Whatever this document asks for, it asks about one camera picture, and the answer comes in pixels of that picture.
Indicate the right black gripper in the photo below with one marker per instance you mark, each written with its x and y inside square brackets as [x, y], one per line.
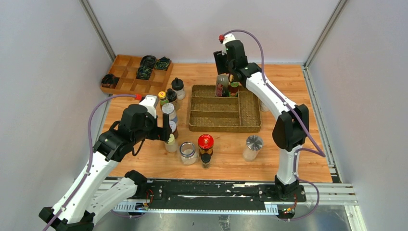
[220, 61]

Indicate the woven divided basket tray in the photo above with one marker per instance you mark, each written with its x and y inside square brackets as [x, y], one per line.
[208, 113]

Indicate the steel lid glass jar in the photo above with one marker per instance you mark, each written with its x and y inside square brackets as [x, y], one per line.
[254, 144]

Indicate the red cap sauce bottle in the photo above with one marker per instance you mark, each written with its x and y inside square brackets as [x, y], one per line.
[206, 144]

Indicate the wooden compartment organizer box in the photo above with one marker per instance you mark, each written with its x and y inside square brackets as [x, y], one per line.
[130, 78]

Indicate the open glass jar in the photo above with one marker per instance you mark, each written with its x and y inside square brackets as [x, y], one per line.
[188, 153]

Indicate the yellow cap chili sauce bottle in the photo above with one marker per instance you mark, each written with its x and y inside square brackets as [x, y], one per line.
[233, 89]

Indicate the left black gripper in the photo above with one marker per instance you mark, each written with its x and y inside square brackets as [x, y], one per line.
[157, 133]

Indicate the tall black cap oil bottle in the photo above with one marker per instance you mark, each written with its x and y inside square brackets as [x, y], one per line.
[222, 83]

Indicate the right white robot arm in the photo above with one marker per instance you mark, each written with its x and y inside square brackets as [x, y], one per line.
[292, 120]

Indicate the silver lid salt jar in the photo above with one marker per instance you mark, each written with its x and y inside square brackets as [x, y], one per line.
[169, 109]

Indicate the pale green cap shaker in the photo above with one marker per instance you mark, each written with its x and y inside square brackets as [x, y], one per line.
[171, 145]

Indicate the small black cap bottle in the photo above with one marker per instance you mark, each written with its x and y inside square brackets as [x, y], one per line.
[173, 98]

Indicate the yellow cap green bottle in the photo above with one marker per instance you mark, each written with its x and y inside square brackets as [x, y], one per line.
[162, 98]

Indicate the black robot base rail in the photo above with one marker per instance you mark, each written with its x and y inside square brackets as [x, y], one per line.
[213, 197]

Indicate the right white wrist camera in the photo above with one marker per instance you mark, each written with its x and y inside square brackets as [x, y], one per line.
[227, 38]

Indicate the right black cap shaker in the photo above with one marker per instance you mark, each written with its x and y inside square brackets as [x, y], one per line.
[263, 107]

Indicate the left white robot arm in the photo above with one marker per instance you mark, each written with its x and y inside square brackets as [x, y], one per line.
[78, 209]

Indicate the small black cap spice jar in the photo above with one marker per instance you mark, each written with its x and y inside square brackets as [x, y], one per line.
[205, 159]

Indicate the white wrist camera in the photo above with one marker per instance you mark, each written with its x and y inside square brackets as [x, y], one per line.
[150, 102]
[227, 38]

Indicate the black cap shaker bottle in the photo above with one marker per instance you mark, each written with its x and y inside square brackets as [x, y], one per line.
[178, 86]

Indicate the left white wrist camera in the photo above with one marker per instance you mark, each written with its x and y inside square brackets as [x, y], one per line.
[150, 102]

